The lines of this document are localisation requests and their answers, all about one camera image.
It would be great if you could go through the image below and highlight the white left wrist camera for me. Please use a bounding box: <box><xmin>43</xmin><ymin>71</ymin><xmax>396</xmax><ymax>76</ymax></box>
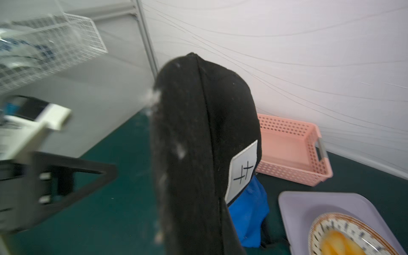
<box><xmin>1</xmin><ymin>95</ymin><xmax>72</xmax><ymax>163</ymax></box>

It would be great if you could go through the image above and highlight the blue patterned bowl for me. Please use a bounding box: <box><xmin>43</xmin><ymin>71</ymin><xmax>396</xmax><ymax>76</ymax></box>
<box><xmin>1</xmin><ymin>28</ymin><xmax>55</xmax><ymax>70</ymax></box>

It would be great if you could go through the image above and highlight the patterned plate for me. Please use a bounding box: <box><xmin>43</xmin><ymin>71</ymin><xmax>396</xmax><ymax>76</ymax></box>
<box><xmin>308</xmin><ymin>212</ymin><xmax>399</xmax><ymax>255</ymax></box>

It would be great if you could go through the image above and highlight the black baseball cap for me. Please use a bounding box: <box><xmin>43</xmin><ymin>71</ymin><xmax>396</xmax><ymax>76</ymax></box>
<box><xmin>149</xmin><ymin>53</ymin><xmax>262</xmax><ymax>255</ymax></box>

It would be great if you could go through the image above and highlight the blue baseball cap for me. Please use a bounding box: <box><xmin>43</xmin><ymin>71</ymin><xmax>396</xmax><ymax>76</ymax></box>
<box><xmin>228</xmin><ymin>177</ymin><xmax>289</xmax><ymax>249</ymax></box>

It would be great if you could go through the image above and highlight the lavender plastic tray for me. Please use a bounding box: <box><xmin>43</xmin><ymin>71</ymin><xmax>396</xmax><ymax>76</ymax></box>
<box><xmin>278</xmin><ymin>191</ymin><xmax>406</xmax><ymax>255</ymax></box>

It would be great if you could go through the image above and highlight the white wire wall basket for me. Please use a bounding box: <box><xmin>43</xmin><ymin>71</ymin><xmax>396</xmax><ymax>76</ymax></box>
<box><xmin>1</xmin><ymin>13</ymin><xmax>107</xmax><ymax>94</ymax></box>

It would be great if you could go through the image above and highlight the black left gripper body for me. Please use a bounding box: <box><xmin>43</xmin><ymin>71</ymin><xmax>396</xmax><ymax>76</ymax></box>
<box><xmin>1</xmin><ymin>156</ymin><xmax>54</xmax><ymax>234</ymax></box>

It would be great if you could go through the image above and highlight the pink perforated plastic basket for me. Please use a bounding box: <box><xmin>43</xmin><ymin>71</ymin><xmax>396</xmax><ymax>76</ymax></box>
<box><xmin>257</xmin><ymin>114</ymin><xmax>333</xmax><ymax>187</ymax></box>

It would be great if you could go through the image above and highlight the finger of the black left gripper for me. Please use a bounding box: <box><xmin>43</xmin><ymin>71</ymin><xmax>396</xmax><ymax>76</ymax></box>
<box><xmin>30</xmin><ymin>152</ymin><xmax>118</xmax><ymax>223</ymax></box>

